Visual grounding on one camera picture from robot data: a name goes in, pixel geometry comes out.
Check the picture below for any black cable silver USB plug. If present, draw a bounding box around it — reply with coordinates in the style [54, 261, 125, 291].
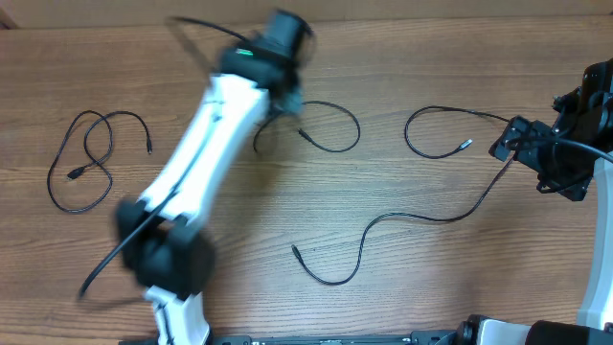
[290, 104, 516, 287]

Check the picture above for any thin black short cable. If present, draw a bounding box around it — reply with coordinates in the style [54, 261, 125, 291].
[252, 100, 362, 154]

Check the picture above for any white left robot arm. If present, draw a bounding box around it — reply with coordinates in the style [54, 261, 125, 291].
[79, 10, 313, 344]

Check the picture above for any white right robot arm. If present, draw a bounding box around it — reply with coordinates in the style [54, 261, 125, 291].
[489, 59, 612, 330]

